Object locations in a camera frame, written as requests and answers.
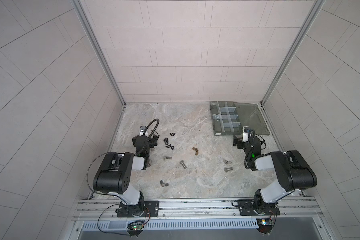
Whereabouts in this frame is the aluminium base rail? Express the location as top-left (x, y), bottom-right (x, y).
top-left (72, 197), bottom-right (324, 221)

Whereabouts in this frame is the right controller board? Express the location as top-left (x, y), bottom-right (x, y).
top-left (256, 219), bottom-right (274, 234)

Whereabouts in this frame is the silver wing nut right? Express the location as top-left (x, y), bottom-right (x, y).
top-left (223, 159), bottom-right (232, 165)

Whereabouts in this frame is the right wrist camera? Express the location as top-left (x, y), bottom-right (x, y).
top-left (243, 126), bottom-right (250, 143)

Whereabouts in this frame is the left controller board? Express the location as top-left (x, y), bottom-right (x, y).
top-left (127, 221), bottom-right (145, 237)

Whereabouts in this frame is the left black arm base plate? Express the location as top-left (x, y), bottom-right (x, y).
top-left (117, 201), bottom-right (160, 218)

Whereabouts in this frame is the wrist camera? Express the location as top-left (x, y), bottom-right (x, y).
top-left (139, 126), bottom-right (146, 136)
top-left (243, 126), bottom-right (250, 143)

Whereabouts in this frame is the silver wing nut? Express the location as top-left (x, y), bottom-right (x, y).
top-left (160, 181), bottom-right (169, 187)
top-left (223, 159), bottom-right (232, 165)

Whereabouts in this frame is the left black cable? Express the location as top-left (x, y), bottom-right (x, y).
top-left (139, 118), bottom-right (160, 154)

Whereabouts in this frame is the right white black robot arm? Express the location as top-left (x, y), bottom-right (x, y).
top-left (233, 133), bottom-right (318, 215)

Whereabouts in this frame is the controller board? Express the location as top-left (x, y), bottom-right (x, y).
top-left (256, 219), bottom-right (274, 234)
top-left (127, 221), bottom-right (145, 237)

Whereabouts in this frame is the silver wing nut front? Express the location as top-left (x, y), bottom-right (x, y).
top-left (160, 181), bottom-right (169, 187)

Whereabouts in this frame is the brass wing nuts pair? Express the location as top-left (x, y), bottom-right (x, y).
top-left (192, 147), bottom-right (199, 156)

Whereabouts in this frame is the clear compartment organizer box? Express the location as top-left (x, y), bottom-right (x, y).
top-left (210, 101), bottom-right (271, 136)

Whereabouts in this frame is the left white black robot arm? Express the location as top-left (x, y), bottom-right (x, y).
top-left (93, 134), bottom-right (160, 217)

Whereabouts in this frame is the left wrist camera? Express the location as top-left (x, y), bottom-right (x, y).
top-left (139, 126), bottom-right (146, 136)

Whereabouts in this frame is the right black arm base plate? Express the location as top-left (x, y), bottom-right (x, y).
top-left (232, 200), bottom-right (280, 216)

